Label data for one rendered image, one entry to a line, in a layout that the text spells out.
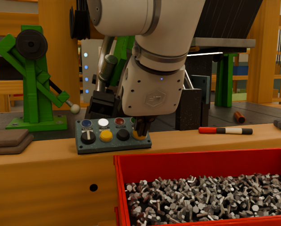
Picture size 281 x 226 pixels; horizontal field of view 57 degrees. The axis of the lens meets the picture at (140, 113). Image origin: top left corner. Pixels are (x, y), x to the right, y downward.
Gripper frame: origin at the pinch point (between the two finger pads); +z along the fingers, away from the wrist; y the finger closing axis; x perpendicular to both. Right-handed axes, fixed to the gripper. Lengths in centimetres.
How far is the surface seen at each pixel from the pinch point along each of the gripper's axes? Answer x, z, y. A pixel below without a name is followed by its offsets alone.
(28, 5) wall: 964, 400, -121
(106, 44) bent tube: 40.2, 5.8, -0.8
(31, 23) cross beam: 73, 16, -26
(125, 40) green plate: 28.9, -2.1, 2.1
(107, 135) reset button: -0.5, 2.0, -6.8
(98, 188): -7.4, 9.6, -9.1
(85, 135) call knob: -0.1, 2.0, -11.0
